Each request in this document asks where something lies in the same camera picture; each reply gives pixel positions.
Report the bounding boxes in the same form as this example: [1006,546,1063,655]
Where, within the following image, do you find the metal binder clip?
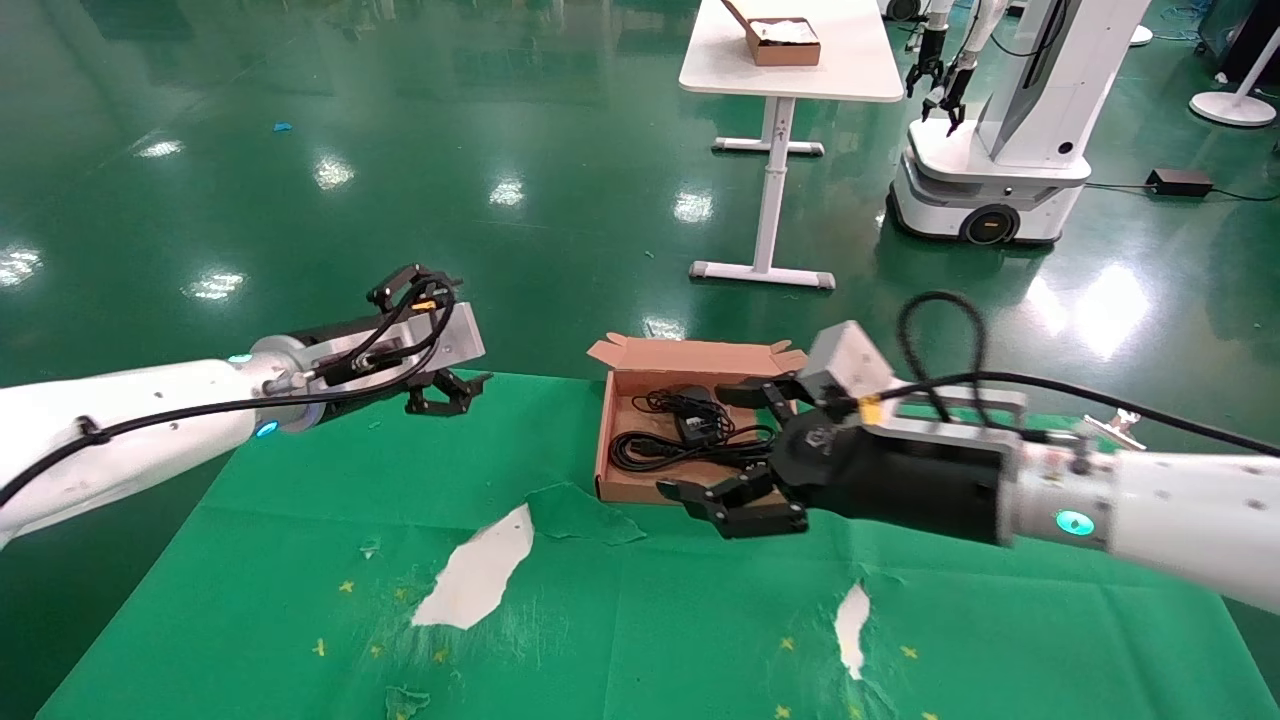
[1080,408,1146,451]

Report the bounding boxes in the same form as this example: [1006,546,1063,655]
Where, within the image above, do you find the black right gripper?
[657,372,1011,546]

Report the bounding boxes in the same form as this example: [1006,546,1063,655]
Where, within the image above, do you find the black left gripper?
[288,315,494,417]

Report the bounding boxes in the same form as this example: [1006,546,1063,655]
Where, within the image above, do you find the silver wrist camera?
[797,320,1029,441]
[330,300,488,386]

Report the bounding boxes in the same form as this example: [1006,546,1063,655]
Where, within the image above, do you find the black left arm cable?
[0,264,463,506]

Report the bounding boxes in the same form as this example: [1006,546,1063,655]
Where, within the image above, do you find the thick black power cord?
[608,428,783,474]

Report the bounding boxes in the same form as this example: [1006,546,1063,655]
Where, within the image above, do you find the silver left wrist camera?
[330,300,488,386]

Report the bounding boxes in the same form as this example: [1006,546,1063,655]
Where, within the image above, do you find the open brown cardboard box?
[588,334,816,506]

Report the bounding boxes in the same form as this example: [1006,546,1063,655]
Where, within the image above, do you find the green tablecloth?
[35,370,1280,720]

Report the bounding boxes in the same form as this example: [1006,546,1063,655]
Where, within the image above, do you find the black adapter with thin cable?
[632,385,776,448]

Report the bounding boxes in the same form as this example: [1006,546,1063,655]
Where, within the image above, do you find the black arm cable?
[0,264,463,506]
[858,290,1280,459]

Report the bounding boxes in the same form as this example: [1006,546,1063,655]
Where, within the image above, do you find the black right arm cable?
[858,290,1280,459]

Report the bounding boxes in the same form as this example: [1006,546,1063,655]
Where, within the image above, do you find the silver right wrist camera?
[797,320,1029,441]

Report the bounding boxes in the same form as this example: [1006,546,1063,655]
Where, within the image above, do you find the white wheeled background robot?
[887,0,1156,248]

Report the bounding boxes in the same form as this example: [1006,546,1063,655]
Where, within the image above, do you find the black floor power adapter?
[1085,168,1280,204]

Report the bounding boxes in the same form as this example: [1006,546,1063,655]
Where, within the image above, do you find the cardboard box with white contents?
[722,0,823,69]

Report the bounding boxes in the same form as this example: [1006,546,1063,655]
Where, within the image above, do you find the white background table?
[680,0,906,293]

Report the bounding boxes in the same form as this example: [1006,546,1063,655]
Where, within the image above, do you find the dark background cabinet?
[1200,0,1280,86]

